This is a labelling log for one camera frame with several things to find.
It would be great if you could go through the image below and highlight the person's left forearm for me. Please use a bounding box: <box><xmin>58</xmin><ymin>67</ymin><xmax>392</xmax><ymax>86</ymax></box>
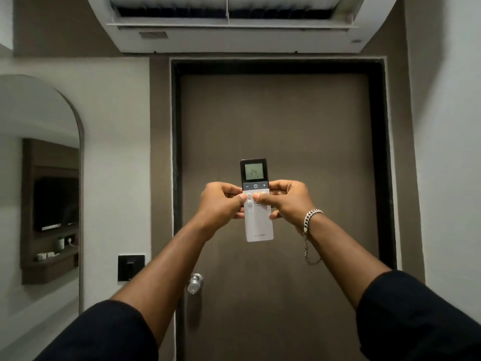
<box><xmin>111</xmin><ymin>216</ymin><xmax>223</xmax><ymax>349</ymax></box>

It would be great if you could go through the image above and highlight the black right sleeve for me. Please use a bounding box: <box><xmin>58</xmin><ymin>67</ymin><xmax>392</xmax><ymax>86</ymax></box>
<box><xmin>355</xmin><ymin>270</ymin><xmax>481</xmax><ymax>361</ymax></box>

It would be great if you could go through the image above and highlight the black wall switch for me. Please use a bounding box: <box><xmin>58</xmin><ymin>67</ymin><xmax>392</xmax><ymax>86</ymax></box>
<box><xmin>117</xmin><ymin>254</ymin><xmax>146</xmax><ymax>282</ymax></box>

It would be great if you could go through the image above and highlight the white air conditioner unit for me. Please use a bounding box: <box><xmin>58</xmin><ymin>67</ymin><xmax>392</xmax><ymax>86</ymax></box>
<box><xmin>86</xmin><ymin>0</ymin><xmax>399</xmax><ymax>54</ymax></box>

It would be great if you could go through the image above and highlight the black television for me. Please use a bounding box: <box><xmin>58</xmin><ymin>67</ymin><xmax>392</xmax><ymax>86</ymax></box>
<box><xmin>33</xmin><ymin>177</ymin><xmax>80</xmax><ymax>232</ymax></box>

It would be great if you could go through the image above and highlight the silver door knob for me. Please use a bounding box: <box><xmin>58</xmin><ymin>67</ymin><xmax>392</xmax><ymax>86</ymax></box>
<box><xmin>187</xmin><ymin>273</ymin><xmax>204</xmax><ymax>296</ymax></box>

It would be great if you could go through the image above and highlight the brown door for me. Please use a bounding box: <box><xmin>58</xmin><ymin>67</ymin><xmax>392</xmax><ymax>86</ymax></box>
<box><xmin>180</xmin><ymin>73</ymin><xmax>380</xmax><ymax>361</ymax></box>

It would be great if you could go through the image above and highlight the white and black remote control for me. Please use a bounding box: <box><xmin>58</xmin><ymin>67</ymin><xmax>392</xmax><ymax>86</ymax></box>
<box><xmin>240</xmin><ymin>158</ymin><xmax>274</xmax><ymax>243</ymax></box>

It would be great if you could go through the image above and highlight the arched wall mirror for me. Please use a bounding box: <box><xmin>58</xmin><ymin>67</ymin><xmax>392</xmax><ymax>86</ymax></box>
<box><xmin>0</xmin><ymin>74</ymin><xmax>85</xmax><ymax>361</ymax></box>

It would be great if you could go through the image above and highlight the black left sleeve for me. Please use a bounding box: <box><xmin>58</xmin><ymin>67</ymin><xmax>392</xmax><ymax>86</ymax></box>
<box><xmin>34</xmin><ymin>300</ymin><xmax>159</xmax><ymax>361</ymax></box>

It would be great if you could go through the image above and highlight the black sleeve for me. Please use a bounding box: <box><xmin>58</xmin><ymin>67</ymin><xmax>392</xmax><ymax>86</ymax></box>
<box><xmin>355</xmin><ymin>270</ymin><xmax>481</xmax><ymax>361</ymax></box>
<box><xmin>34</xmin><ymin>300</ymin><xmax>159</xmax><ymax>361</ymax></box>

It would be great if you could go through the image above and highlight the person's right hand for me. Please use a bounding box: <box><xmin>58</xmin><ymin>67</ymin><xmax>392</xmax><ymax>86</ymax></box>
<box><xmin>252</xmin><ymin>179</ymin><xmax>317</xmax><ymax>233</ymax></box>

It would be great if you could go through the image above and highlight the silver chain bracelet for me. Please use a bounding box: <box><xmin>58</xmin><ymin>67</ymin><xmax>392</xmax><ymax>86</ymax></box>
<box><xmin>302</xmin><ymin>209</ymin><xmax>325</xmax><ymax>266</ymax></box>

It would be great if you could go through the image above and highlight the person's right forearm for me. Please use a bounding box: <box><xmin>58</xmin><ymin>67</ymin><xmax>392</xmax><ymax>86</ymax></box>
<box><xmin>301</xmin><ymin>211</ymin><xmax>392</xmax><ymax>311</ymax></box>

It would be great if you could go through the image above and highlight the dark door frame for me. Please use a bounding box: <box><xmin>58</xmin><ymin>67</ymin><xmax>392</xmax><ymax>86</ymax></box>
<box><xmin>171</xmin><ymin>59</ymin><xmax>398</xmax><ymax>361</ymax></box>

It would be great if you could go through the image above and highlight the brown wooden wall unit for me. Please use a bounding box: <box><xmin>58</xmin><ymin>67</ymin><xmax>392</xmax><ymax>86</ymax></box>
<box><xmin>21</xmin><ymin>138</ymin><xmax>80</xmax><ymax>285</ymax></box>

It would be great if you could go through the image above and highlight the person's left hand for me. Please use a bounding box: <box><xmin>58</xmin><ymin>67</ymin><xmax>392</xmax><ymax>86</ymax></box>
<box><xmin>195</xmin><ymin>181</ymin><xmax>247</xmax><ymax>240</ymax></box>

